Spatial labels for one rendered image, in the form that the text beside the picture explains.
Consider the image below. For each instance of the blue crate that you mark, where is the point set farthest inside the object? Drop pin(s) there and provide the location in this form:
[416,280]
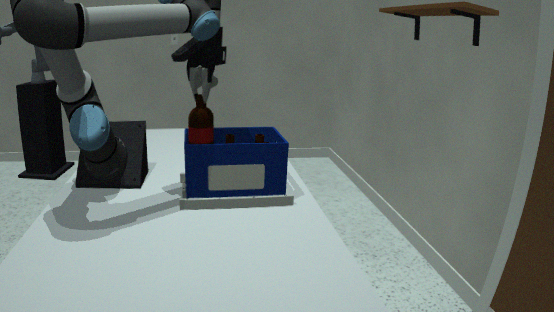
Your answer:
[237,170]

